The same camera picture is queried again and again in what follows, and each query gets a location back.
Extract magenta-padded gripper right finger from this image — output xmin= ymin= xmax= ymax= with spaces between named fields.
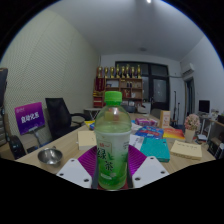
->
xmin=126 ymin=144 xmax=170 ymax=190

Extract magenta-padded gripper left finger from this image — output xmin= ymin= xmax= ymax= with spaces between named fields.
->
xmin=55 ymin=145 xmax=99 ymax=189

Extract green tea drink bottle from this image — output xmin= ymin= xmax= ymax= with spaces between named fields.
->
xmin=94 ymin=90 xmax=133 ymax=192

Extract cream book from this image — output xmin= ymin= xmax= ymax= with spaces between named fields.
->
xmin=77 ymin=130 xmax=98 ymax=151

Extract teal book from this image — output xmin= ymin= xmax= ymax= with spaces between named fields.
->
xmin=139 ymin=137 xmax=171 ymax=163

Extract white paper booklet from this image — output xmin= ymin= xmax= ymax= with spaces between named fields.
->
xmin=128 ymin=133 xmax=145 ymax=151

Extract small metal cup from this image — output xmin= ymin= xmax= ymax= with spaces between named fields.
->
xmin=37 ymin=146 xmax=64 ymax=167

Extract blue book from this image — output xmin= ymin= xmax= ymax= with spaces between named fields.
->
xmin=134 ymin=125 xmax=165 ymax=140

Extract orange book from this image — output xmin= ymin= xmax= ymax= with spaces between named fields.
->
xmin=162 ymin=127 xmax=186 ymax=141

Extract pink flat box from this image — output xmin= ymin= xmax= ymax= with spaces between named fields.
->
xmin=134 ymin=117 xmax=159 ymax=128

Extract pale yellow book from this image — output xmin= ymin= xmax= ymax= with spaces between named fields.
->
xmin=169 ymin=139 xmax=203 ymax=161

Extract small white side table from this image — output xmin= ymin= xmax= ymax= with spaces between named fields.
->
xmin=83 ymin=107 xmax=103 ymax=121

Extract black office chair with armrests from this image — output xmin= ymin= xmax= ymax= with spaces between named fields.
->
xmin=44 ymin=97 xmax=89 ymax=141

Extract upright orange and white box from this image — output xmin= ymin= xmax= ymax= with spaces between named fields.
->
xmin=159 ymin=109 xmax=172 ymax=130

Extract grey armchair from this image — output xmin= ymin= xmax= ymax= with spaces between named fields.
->
xmin=149 ymin=107 xmax=162 ymax=120

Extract pink flowers in white pot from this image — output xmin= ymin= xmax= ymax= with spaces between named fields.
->
xmin=183 ymin=113 xmax=202 ymax=144

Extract black chair back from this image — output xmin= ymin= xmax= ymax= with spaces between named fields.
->
xmin=7 ymin=134 xmax=27 ymax=160

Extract black microphone stand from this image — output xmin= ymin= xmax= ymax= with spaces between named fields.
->
xmin=171 ymin=89 xmax=181 ymax=127

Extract purple sign board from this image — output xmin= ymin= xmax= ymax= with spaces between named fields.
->
xmin=14 ymin=101 xmax=46 ymax=136

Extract wooden shelf unit with trophies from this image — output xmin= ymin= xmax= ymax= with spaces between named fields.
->
xmin=93 ymin=64 xmax=144 ymax=109

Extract dark glass door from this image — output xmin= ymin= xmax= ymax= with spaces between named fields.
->
xmin=115 ymin=60 xmax=170 ymax=113

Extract grey striped cushion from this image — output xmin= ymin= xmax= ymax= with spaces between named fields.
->
xmin=0 ymin=111 xmax=8 ymax=148

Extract black computer monitor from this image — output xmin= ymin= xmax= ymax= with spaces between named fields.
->
xmin=198 ymin=99 xmax=212 ymax=115

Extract wooden desk with white legs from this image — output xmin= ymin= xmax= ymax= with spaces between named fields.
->
xmin=196 ymin=113 xmax=224 ymax=158

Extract dark grey suitcase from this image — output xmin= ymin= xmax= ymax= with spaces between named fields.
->
xmin=0 ymin=67 xmax=9 ymax=108

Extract white wall air conditioner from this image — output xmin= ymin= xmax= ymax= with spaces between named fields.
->
xmin=180 ymin=62 xmax=196 ymax=78

